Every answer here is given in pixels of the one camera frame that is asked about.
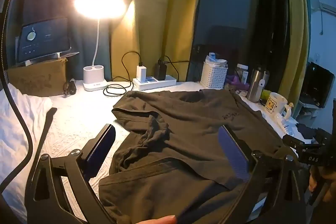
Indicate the brown cardboard box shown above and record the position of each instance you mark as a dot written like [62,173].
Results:
[36,77]

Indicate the small black clip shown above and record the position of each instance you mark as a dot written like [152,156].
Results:
[69,87]

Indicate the black flat case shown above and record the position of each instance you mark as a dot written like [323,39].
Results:
[305,130]

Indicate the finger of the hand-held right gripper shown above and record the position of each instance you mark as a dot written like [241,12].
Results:
[296,142]

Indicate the white printed tube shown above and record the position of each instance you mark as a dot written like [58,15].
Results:
[284,125]

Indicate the purple cloth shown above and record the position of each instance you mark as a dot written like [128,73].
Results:
[237,82]

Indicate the black tablet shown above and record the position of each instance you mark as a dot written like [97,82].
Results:
[43,39]

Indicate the white plastic basket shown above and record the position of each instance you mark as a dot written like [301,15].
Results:
[214,75]

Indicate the steel tumbler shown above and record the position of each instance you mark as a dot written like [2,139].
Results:
[256,85]

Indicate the person's left hand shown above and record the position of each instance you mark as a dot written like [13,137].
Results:
[157,220]

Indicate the black charger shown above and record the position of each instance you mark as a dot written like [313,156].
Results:
[160,70]

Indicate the white charger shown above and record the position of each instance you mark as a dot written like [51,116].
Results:
[141,73]

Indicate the clear bottle with white cap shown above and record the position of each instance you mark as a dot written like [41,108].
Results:
[242,73]

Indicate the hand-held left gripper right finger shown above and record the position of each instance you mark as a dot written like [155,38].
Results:
[233,155]

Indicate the yellow curtain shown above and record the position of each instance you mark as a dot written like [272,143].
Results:
[294,29]
[162,16]

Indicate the white tablet stand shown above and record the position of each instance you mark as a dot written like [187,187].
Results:
[30,61]

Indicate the white printed mug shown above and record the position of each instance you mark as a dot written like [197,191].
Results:
[274,104]

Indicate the black monitor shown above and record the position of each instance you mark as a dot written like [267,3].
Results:
[316,85]

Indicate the teal curtain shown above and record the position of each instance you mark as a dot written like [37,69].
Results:
[86,43]

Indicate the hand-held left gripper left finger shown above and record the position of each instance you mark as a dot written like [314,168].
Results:
[101,146]

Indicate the white desk lamp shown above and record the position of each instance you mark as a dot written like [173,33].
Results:
[98,3]

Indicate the white power strip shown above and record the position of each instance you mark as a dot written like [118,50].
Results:
[155,83]

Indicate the person's right hand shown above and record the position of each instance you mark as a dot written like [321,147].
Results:
[330,187]

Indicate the dark brown t-shirt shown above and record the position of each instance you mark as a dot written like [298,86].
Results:
[189,121]

